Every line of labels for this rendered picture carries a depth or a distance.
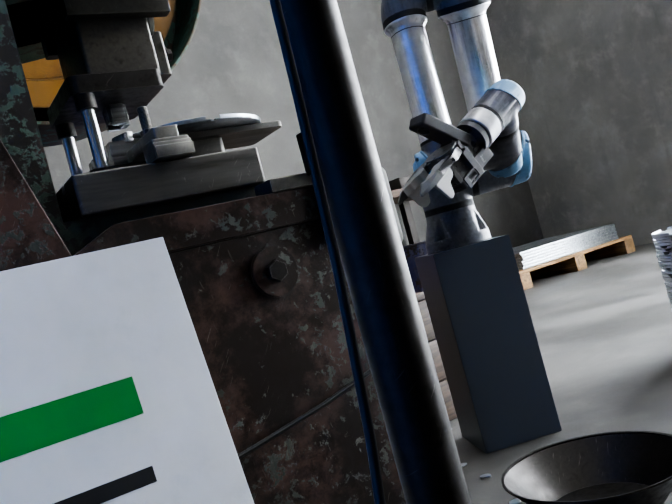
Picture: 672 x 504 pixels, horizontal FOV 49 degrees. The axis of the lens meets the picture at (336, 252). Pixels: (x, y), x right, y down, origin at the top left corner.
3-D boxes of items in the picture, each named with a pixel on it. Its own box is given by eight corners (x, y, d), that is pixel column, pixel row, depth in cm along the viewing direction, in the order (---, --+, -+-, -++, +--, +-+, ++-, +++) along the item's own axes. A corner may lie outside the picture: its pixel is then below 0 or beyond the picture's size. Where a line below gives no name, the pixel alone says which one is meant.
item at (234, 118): (287, 110, 132) (285, 105, 132) (131, 130, 117) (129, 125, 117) (226, 147, 157) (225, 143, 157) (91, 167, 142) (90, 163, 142)
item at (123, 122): (124, 130, 134) (119, 110, 134) (131, 122, 129) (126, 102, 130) (107, 132, 132) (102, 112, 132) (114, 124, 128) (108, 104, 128)
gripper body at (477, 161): (470, 190, 134) (501, 151, 140) (442, 154, 132) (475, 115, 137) (443, 199, 140) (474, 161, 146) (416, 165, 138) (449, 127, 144)
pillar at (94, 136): (108, 170, 121) (86, 88, 121) (111, 166, 119) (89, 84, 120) (94, 172, 120) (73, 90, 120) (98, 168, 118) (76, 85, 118)
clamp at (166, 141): (161, 177, 124) (146, 119, 124) (195, 151, 110) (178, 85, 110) (127, 183, 121) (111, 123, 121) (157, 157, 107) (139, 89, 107)
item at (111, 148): (141, 180, 139) (135, 157, 139) (166, 160, 126) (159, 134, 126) (94, 188, 134) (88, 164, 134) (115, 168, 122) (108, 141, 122)
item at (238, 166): (177, 229, 157) (170, 202, 157) (267, 181, 119) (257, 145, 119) (31, 259, 141) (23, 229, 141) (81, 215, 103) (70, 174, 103)
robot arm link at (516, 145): (468, 167, 160) (460, 126, 153) (519, 153, 159) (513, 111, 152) (476, 188, 154) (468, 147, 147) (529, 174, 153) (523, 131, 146)
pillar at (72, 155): (86, 191, 135) (67, 118, 135) (89, 188, 133) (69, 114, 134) (74, 193, 134) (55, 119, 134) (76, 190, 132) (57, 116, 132)
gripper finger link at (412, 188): (414, 222, 135) (448, 189, 137) (395, 198, 134) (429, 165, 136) (407, 222, 138) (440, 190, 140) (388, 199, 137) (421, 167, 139)
